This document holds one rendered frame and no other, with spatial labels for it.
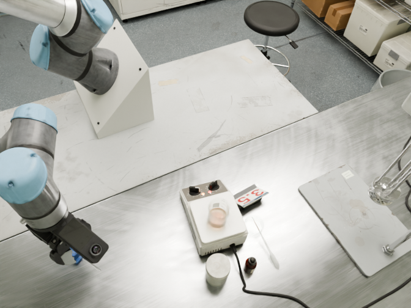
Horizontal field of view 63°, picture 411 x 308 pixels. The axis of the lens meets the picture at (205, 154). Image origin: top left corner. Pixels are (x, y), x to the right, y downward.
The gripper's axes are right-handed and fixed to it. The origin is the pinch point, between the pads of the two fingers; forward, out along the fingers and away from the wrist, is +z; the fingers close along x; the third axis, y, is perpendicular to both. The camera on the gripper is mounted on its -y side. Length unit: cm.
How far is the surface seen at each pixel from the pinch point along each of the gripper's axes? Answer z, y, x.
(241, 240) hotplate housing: 4.7, -29.1, -25.9
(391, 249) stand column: 5, -63, -46
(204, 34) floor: 100, 98, -214
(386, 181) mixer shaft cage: -9, -53, -54
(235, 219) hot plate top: -0.1, -25.6, -27.9
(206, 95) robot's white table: 9, 9, -69
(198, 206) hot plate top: 0.0, -15.7, -25.6
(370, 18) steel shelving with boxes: 58, -22, -255
